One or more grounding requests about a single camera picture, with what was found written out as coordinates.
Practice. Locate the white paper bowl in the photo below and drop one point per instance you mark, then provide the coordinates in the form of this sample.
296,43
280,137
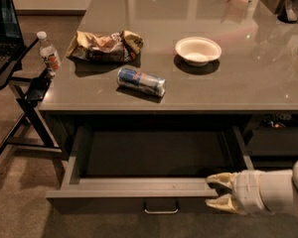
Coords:
198,51

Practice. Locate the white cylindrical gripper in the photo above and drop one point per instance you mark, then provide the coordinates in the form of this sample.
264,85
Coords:
247,191

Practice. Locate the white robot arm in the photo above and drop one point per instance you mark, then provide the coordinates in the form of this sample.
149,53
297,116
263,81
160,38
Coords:
279,190

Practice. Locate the crumpled chip bag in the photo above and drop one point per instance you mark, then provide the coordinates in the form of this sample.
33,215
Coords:
122,46

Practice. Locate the black laptop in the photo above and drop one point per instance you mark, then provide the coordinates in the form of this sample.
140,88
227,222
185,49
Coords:
11,39

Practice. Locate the dark glass vessel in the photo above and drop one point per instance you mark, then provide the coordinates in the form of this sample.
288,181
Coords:
288,13

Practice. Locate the grey drawer cabinet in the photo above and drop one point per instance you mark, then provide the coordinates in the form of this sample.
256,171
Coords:
256,74

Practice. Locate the dark drawer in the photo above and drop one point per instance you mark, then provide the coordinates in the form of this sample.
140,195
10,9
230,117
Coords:
272,135
152,171

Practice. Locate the clear plastic water bottle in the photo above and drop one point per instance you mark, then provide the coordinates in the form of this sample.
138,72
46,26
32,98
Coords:
49,54

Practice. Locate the black laptop stand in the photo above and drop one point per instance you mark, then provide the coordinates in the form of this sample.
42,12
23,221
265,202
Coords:
23,88

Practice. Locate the blue silver energy drink can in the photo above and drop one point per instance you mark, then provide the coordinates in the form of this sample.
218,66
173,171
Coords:
141,81

